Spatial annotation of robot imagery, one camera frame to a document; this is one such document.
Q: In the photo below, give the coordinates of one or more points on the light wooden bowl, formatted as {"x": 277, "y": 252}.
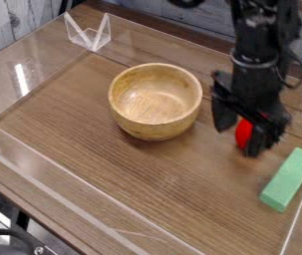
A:
{"x": 155, "y": 99}

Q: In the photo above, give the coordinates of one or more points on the red plush strawberry toy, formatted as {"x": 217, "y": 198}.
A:
{"x": 243, "y": 133}

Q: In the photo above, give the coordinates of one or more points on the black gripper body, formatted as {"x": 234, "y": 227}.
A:
{"x": 259, "y": 107}

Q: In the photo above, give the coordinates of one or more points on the black metal table leg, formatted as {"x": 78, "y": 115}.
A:
{"x": 25, "y": 241}

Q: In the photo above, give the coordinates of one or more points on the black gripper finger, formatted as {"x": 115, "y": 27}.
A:
{"x": 263, "y": 137}
{"x": 223, "y": 113}

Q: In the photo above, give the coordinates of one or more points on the clear acrylic tray wall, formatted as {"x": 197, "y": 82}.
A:
{"x": 92, "y": 221}

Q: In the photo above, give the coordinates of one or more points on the green rectangular block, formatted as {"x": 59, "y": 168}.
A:
{"x": 279, "y": 190}

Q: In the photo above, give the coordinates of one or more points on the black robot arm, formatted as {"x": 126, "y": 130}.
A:
{"x": 266, "y": 27}

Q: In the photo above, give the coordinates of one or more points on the clear acrylic corner bracket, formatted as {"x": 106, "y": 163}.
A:
{"x": 88, "y": 38}

